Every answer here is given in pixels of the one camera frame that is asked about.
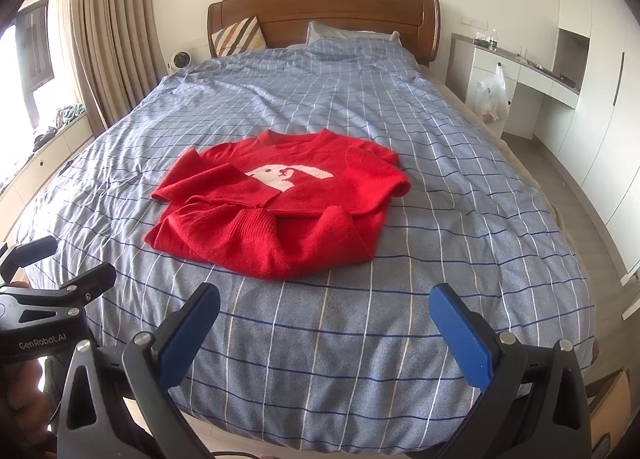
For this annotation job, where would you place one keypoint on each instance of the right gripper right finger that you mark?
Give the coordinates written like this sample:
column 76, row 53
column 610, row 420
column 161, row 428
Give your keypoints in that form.
column 532, row 402

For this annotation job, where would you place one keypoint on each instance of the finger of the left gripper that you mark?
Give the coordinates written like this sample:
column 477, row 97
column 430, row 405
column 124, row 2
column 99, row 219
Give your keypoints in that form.
column 85, row 283
column 20, row 256

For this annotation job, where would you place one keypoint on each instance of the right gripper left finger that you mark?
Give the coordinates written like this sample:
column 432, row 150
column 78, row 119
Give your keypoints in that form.
column 116, row 401

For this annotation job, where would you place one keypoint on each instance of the red knit sweater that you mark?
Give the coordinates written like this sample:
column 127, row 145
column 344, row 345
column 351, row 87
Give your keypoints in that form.
column 278, row 206

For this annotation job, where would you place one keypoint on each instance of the person's left hand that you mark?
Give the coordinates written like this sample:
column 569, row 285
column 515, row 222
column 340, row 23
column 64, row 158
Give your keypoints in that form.
column 25, row 412

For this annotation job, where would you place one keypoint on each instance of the white window bench cabinet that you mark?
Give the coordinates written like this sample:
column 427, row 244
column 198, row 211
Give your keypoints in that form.
column 40, row 169

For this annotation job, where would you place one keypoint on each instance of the cardboard box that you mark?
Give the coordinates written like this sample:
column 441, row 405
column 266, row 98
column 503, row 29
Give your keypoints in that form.
column 609, row 404

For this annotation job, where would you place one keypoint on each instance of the grey plaid duvet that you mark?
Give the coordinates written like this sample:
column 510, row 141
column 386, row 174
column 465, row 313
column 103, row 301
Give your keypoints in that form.
column 346, row 359

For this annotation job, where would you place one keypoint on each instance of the small white fan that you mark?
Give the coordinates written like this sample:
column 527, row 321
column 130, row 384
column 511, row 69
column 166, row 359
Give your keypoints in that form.
column 180, row 60

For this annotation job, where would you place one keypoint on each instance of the beige curtain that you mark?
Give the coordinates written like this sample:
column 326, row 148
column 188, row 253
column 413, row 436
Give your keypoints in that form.
column 117, row 56

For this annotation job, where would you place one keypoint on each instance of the striped brown cushion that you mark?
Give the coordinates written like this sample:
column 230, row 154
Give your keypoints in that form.
column 240, row 37

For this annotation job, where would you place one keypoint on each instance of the white plastic bag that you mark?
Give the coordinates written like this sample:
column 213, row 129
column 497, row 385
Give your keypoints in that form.
column 491, row 102

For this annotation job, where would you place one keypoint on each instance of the brown wooden headboard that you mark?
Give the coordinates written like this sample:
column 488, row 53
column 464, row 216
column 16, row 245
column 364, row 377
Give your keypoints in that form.
column 284, row 22

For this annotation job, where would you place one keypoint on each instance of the grey pillow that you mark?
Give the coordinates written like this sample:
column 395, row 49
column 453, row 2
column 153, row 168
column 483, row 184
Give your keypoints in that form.
column 317, row 31

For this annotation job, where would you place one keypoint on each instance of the white built-in desk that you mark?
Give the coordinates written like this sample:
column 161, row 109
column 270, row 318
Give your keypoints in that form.
column 539, row 105

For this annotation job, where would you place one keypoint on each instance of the white wardrobe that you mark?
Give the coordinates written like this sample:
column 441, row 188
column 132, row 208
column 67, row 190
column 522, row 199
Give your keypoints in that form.
column 596, row 141

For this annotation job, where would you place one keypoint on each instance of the green bottle on desk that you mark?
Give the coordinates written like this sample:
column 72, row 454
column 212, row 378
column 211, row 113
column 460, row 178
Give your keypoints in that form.
column 494, row 40

